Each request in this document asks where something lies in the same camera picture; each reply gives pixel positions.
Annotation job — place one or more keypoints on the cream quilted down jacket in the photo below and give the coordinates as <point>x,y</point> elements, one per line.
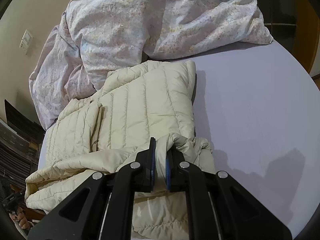
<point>104,132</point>

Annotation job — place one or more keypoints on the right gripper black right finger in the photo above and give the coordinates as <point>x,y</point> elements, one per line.
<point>219,207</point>

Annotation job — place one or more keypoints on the person's left hand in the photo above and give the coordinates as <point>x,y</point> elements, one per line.
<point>19,218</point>

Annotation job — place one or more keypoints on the dark wooden wardrobe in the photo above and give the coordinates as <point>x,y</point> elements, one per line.
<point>295,25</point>

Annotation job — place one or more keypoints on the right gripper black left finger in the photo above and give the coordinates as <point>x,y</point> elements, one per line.
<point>102,206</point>

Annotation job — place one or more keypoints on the white wall switch plate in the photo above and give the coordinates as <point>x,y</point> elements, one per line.
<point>26,41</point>

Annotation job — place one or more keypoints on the floral lilac duvet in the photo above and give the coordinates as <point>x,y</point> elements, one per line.
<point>95,37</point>

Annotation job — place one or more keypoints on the dark slatted furniture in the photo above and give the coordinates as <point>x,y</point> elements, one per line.
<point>21,141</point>

